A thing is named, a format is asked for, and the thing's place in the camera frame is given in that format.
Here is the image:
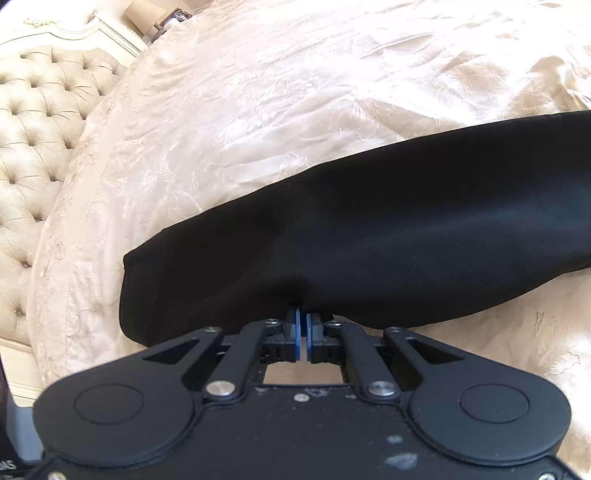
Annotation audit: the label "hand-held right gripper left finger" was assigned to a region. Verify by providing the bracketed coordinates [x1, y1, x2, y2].
[139, 306, 304, 400]

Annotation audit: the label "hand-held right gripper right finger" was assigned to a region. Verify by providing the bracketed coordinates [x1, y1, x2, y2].
[305, 312, 451, 400]

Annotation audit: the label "black pants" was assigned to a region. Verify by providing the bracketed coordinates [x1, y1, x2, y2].
[119, 110, 591, 348]

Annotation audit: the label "cream satin bedspread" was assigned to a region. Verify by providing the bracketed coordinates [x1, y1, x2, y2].
[25, 0, 591, 402]

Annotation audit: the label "cream tufted headboard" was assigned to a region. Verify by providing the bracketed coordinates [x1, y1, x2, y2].
[0, 9, 149, 407]

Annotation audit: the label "beige table lamp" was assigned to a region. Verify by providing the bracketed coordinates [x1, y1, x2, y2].
[124, 0, 172, 38]

